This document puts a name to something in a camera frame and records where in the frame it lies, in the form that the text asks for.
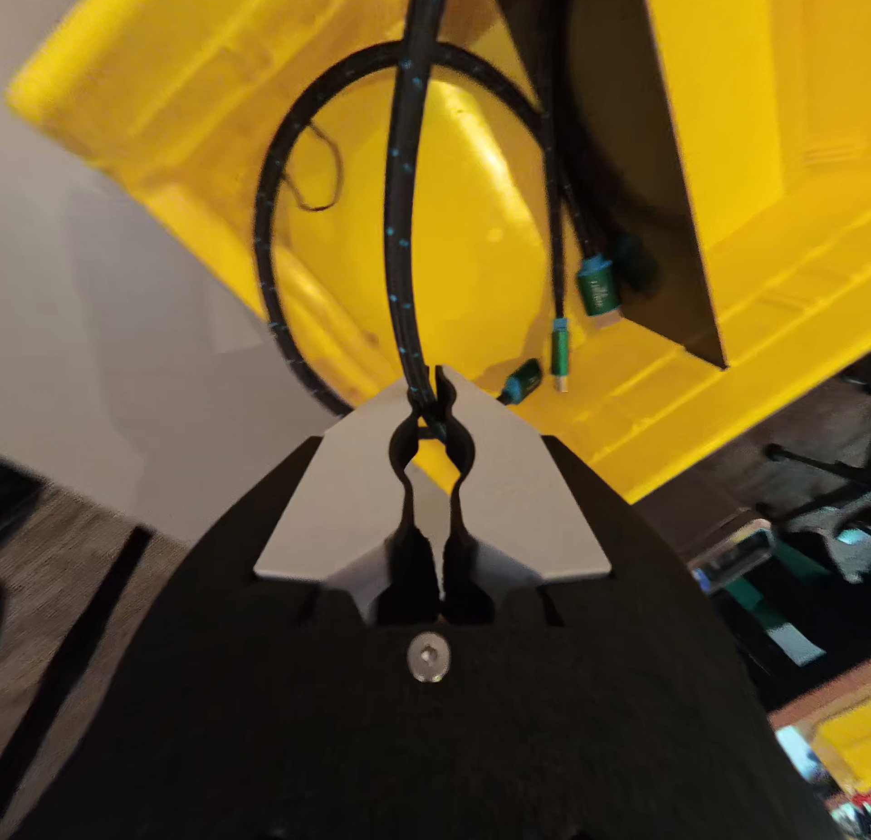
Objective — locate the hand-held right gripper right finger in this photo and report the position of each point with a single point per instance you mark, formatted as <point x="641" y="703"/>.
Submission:
<point x="531" y="506"/>

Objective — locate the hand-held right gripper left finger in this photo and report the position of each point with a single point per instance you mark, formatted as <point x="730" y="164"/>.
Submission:
<point x="333" y="499"/>

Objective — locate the yellow plastic bin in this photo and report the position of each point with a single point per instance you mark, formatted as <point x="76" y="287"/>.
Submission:
<point x="476" y="241"/>

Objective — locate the thin black thread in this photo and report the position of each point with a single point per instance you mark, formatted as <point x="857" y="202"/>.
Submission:
<point x="338" y="180"/>

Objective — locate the black bin divider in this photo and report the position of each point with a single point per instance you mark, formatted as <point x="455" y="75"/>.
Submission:
<point x="626" y="173"/>

